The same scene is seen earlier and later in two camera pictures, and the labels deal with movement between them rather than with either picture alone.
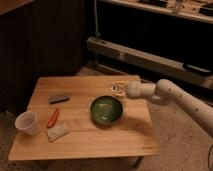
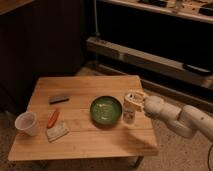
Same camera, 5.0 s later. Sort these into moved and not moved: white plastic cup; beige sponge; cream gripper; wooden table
Moved: cream gripper
Not moved: beige sponge; white plastic cup; wooden table
